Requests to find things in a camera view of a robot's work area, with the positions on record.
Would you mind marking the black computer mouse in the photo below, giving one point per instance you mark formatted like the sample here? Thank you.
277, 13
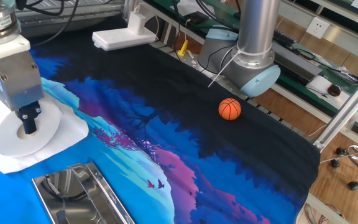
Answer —
334, 90

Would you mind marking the white wall socket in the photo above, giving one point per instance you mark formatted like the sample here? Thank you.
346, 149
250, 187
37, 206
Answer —
317, 28

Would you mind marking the grey metal box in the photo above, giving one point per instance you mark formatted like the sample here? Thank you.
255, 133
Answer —
300, 62

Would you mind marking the white power strip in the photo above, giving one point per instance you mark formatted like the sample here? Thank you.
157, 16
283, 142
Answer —
120, 39

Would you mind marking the small black device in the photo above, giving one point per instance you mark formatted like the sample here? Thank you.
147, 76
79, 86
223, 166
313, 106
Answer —
196, 17

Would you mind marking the shiny metal tray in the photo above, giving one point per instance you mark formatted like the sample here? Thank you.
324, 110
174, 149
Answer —
73, 199

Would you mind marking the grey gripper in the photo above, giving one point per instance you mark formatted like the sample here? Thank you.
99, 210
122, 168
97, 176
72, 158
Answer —
17, 81

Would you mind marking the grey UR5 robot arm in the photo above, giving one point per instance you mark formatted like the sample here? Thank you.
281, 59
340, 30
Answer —
256, 31

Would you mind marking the blue mountain landscape cloth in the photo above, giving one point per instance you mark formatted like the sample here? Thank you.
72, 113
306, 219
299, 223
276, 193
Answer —
197, 155

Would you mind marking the white charger plug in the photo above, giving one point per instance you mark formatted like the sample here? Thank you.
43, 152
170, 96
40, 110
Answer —
137, 21

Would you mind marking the white toilet paper roll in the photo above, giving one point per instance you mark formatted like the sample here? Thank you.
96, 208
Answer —
26, 137

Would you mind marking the black perforated strip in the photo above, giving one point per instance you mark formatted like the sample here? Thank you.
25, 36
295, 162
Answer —
284, 37

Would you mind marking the aluminium frame post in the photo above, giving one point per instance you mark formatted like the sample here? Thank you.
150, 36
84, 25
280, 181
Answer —
346, 109

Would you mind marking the small orange basketball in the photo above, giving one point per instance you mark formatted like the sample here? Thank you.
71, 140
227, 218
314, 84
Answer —
229, 109

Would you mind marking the yellow connector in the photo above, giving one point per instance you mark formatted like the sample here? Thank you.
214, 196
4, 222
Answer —
183, 48

